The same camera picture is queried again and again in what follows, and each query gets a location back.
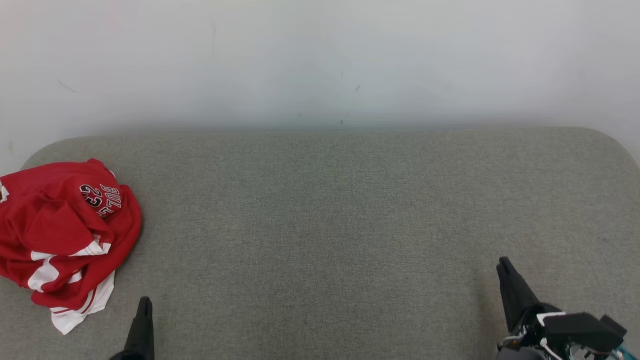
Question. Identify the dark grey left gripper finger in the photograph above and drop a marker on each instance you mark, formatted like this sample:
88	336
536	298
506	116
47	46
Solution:
142	335

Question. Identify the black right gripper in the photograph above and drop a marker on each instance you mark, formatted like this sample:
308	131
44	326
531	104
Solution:
527	327

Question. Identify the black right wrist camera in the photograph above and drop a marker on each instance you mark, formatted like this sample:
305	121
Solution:
580	330

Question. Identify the red jersey white trim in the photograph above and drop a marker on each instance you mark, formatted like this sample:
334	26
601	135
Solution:
55	210

